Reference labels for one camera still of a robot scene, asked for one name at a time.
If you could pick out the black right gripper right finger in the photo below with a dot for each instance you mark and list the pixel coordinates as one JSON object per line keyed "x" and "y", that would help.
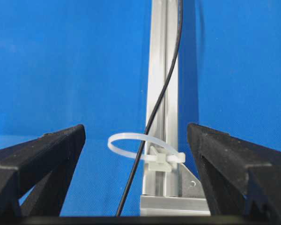
{"x": 238, "y": 177}

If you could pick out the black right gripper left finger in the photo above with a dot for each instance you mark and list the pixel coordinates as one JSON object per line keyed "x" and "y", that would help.
{"x": 35, "y": 175}

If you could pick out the white zip tie loop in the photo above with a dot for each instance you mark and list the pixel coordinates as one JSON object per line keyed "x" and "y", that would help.
{"x": 163, "y": 155}

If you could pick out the aluminium extrusion rectangular frame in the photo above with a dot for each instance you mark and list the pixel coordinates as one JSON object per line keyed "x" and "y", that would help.
{"x": 172, "y": 63}

